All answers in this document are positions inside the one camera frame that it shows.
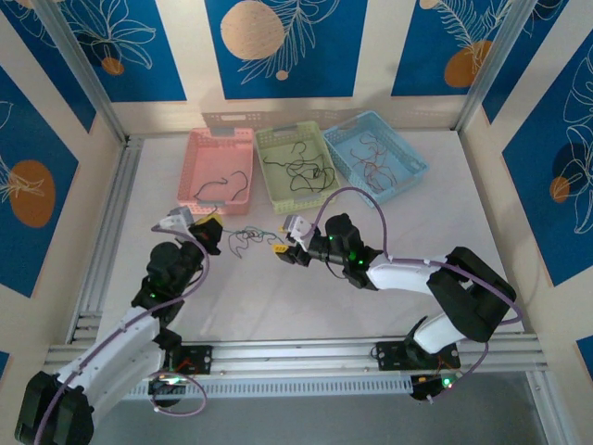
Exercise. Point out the green plastic basket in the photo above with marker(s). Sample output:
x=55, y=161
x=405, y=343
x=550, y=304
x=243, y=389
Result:
x=278, y=181

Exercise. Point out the blue plastic basket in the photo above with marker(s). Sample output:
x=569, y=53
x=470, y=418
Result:
x=343, y=139

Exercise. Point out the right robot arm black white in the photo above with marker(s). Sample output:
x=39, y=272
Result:
x=472, y=292

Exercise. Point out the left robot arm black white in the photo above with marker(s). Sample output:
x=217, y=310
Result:
x=116, y=347

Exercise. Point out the pink plastic basket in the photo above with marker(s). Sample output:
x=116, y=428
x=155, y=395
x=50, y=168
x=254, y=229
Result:
x=215, y=157

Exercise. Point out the left controller board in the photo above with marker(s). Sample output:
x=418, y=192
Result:
x=167, y=387

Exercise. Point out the controller board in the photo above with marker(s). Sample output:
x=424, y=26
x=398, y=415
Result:
x=431, y=387
x=167, y=387

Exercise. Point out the right controller board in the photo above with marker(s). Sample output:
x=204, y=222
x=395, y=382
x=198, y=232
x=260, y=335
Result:
x=431, y=387

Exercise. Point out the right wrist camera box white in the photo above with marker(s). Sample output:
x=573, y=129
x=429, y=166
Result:
x=299, y=225

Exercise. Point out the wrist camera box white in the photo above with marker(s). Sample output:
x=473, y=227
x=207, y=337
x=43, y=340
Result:
x=178, y=215
x=299, y=225

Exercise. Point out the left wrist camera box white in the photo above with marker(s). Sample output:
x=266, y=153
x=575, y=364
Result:
x=178, y=215

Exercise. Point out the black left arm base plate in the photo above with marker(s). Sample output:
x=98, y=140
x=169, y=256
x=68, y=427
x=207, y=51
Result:
x=201, y=359

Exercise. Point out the aluminium front rail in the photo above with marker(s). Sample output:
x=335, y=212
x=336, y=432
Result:
x=296, y=354

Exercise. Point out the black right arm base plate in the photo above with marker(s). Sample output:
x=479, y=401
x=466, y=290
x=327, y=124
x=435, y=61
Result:
x=389, y=356

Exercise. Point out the aluminium corner post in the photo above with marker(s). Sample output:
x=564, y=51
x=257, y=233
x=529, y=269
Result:
x=69, y=41
x=491, y=60

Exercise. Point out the aluminium frame leg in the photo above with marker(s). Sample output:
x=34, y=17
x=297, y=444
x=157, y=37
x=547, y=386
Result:
x=544, y=408

